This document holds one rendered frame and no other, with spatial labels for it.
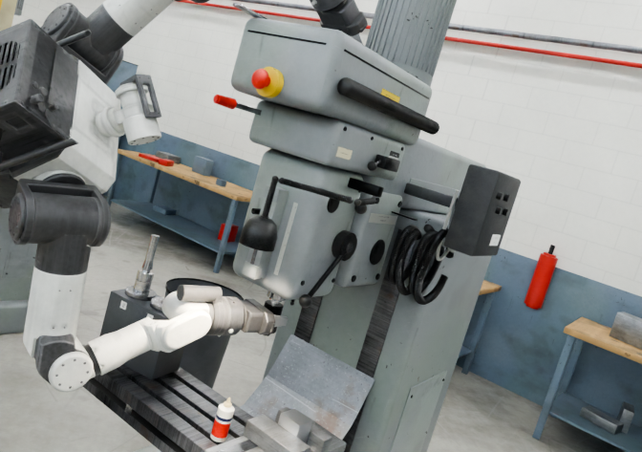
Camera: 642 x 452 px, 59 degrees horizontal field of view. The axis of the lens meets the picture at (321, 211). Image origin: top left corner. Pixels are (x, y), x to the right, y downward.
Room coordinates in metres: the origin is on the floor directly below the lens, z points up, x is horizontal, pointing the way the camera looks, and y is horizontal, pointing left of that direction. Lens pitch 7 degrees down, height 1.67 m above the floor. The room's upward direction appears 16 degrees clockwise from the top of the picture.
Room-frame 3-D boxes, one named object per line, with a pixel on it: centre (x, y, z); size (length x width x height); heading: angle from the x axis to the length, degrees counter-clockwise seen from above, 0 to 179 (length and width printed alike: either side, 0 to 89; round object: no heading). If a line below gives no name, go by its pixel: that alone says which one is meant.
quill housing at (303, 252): (1.35, 0.04, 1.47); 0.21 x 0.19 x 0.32; 57
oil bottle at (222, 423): (1.31, 0.09, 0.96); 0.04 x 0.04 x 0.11
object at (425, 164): (1.76, -0.23, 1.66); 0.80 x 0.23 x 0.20; 147
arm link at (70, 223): (1.00, 0.45, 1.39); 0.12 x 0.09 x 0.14; 134
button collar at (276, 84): (1.15, 0.17, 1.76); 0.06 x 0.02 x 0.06; 57
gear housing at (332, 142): (1.38, 0.02, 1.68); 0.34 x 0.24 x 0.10; 147
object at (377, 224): (1.51, -0.06, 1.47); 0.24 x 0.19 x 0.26; 57
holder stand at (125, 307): (1.60, 0.40, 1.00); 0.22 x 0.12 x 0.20; 67
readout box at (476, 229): (1.41, -0.40, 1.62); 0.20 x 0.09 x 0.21; 147
